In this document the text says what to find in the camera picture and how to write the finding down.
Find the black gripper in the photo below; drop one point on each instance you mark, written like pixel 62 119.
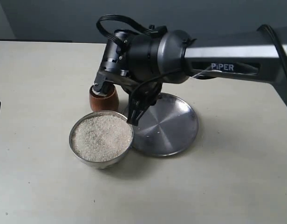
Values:
pixel 142 95

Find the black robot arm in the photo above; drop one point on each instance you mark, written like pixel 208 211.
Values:
pixel 144 63

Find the brown wooden cup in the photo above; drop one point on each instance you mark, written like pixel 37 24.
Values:
pixel 109 102

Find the steel bowl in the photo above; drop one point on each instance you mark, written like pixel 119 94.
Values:
pixel 99 165

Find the round steel plate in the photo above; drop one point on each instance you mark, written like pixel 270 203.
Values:
pixel 178 125

